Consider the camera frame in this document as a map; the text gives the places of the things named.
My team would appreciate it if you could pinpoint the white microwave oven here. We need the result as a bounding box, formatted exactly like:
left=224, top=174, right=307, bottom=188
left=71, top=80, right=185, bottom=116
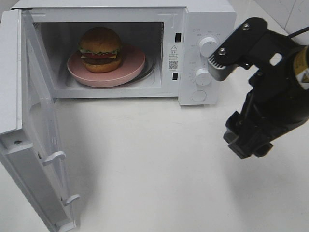
left=13, top=0, right=236, bottom=105

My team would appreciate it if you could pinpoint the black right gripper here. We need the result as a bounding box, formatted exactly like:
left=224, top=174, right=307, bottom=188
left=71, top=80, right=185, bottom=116
left=223, top=30, right=309, bottom=159

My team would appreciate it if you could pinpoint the white warning label sticker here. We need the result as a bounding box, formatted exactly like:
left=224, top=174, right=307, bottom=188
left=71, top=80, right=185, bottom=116
left=168, top=43, right=179, bottom=71

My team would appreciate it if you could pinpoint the lower white microwave knob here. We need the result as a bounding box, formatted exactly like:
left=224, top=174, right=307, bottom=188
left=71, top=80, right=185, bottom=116
left=195, top=68, right=212, bottom=86

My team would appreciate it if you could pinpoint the white microwave knob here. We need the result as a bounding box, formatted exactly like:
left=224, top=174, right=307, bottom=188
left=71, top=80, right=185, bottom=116
left=198, top=35, right=219, bottom=58
left=195, top=68, right=212, bottom=86

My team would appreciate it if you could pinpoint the white microwave door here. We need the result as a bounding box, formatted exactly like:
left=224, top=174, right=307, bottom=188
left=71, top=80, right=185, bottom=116
left=0, top=9, right=79, bottom=232

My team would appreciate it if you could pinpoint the upper white microwave knob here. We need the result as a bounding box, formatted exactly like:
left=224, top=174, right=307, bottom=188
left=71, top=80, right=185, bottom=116
left=198, top=35, right=219, bottom=58

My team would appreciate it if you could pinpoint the glass microwave turntable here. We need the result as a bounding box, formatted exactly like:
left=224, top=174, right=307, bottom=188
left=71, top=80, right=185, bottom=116
left=128, top=56, right=156, bottom=84

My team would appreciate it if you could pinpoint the burger with lettuce and tomato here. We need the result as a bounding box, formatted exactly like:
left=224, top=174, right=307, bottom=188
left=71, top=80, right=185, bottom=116
left=79, top=27, right=122, bottom=73

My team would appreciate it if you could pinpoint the round white door button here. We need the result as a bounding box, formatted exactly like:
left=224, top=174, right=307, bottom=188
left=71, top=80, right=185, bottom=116
left=192, top=90, right=207, bottom=102

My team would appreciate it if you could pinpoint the pink round plate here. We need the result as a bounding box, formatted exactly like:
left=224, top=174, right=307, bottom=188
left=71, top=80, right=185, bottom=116
left=67, top=44, right=146, bottom=87

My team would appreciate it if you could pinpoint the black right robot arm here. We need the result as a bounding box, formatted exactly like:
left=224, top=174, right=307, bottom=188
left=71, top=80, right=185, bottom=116
left=224, top=31, right=309, bottom=159

